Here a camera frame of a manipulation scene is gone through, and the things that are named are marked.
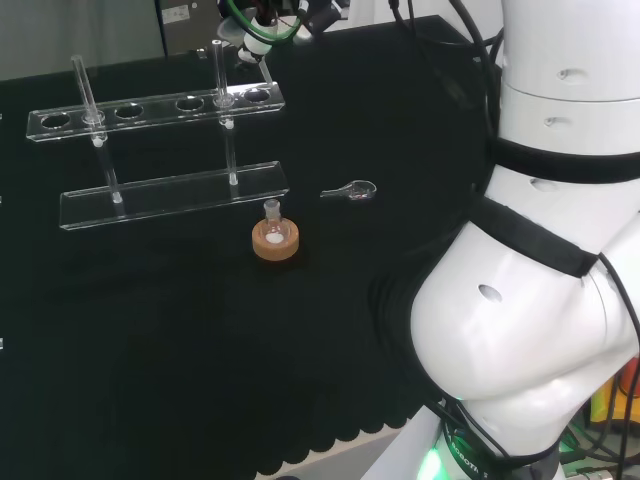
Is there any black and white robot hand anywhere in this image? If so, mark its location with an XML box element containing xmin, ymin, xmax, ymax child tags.
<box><xmin>217</xmin><ymin>0</ymin><xmax>346</xmax><ymax>64</ymax></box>

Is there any clear acrylic funnel stand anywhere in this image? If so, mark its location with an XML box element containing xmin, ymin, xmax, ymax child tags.
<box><xmin>25</xmin><ymin>39</ymin><xmax>291</xmax><ymax>232</ymax></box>

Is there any dark grey box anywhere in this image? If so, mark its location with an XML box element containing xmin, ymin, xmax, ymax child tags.
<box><xmin>153</xmin><ymin>0</ymin><xmax>227</xmax><ymax>57</ymax></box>

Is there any small round-bottom glass flask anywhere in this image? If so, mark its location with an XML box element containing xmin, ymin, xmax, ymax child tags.
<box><xmin>261</xmin><ymin>198</ymin><xmax>287</xmax><ymax>247</ymax></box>

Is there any pale board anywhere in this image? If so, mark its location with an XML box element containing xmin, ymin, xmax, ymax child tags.
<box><xmin>0</xmin><ymin>0</ymin><xmax>167</xmax><ymax>82</ymax></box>

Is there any black bench cloth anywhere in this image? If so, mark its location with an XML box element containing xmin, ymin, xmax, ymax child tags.
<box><xmin>0</xmin><ymin>14</ymin><xmax>504</xmax><ymax>480</ymax></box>

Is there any yellow stop button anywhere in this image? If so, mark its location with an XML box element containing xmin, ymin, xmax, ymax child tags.
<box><xmin>591</xmin><ymin>375</ymin><xmax>640</xmax><ymax>432</ymax></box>

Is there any green cable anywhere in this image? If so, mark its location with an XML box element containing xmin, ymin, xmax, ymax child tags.
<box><xmin>223</xmin><ymin>0</ymin><xmax>304</xmax><ymax>47</ymax></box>

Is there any cork ring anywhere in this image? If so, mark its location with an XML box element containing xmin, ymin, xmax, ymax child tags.
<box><xmin>251</xmin><ymin>217</ymin><xmax>302</xmax><ymax>262</ymax></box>

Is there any black cable bundle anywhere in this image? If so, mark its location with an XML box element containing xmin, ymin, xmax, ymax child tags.
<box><xmin>387</xmin><ymin>0</ymin><xmax>507</xmax><ymax>144</ymax></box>

